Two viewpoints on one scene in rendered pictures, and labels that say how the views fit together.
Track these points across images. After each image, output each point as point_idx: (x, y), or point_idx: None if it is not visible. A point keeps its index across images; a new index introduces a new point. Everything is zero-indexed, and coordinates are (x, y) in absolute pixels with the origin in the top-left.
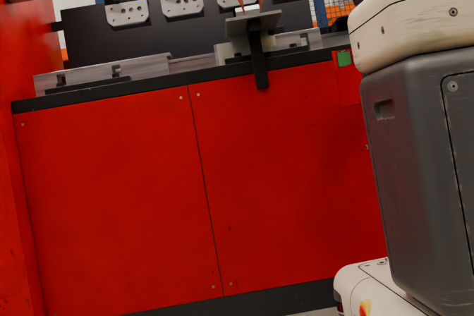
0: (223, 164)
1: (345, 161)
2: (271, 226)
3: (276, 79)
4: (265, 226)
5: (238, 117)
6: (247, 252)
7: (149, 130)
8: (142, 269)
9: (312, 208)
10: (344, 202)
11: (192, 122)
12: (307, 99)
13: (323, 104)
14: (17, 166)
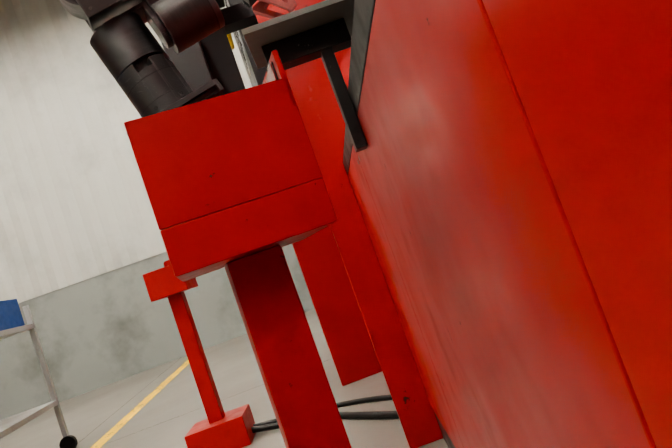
0: (404, 275)
1: (458, 337)
2: (460, 410)
3: (364, 129)
4: (457, 405)
5: (380, 199)
6: (464, 436)
7: (370, 207)
8: (432, 387)
9: (472, 414)
10: (491, 436)
11: (373, 200)
12: (387, 171)
13: (397, 185)
14: (359, 233)
